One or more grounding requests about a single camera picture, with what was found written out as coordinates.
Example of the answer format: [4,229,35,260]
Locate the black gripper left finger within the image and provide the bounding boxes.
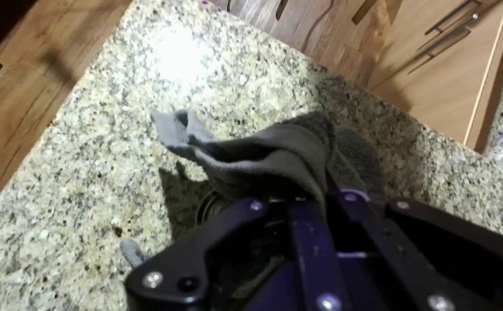
[125,198,351,311]

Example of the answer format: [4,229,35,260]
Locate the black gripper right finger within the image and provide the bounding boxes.
[327,191,503,311]

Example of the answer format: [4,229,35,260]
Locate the grey cloth towel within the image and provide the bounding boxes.
[149,110,389,212]

